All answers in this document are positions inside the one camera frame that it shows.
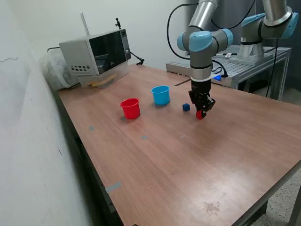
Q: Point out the clear acrylic microwave stand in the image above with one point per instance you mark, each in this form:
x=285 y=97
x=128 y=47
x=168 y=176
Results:
x=117 y=70

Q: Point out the red plastic cup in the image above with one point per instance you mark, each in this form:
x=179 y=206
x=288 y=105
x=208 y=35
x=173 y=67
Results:
x=130 y=110

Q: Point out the wooden stick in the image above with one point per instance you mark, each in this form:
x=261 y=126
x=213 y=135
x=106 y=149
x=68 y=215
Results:
x=103 y=81

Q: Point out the silver microwave oven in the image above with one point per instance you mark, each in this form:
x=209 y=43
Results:
x=77 y=54

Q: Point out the thin white rod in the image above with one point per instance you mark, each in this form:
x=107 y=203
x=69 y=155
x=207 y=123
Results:
x=84 y=23

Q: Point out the silver blue UR5e robot arm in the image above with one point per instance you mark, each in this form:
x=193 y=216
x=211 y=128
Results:
x=202 y=47

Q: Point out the aluminium robot base table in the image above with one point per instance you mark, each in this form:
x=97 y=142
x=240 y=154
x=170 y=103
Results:
x=244 y=68

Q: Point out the red cube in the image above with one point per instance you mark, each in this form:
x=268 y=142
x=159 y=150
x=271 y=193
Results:
x=199 y=115

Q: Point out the small black camera mount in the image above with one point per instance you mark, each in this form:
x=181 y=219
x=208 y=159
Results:
x=117 y=23

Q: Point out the small grey tape mark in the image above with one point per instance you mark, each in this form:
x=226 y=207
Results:
x=91 y=128

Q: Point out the dark grey curtain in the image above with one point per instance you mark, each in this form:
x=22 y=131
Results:
x=230 y=11

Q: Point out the blue plastic cup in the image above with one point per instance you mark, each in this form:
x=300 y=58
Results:
x=161 y=97

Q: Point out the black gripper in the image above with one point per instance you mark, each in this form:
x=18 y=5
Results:
x=200 y=87

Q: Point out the long grey tape strip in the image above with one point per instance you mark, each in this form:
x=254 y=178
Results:
x=113 y=187

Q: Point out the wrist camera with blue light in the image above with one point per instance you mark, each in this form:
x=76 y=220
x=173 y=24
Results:
x=218 y=77

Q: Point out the blue cube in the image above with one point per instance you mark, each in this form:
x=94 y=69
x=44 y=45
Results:
x=186 y=107

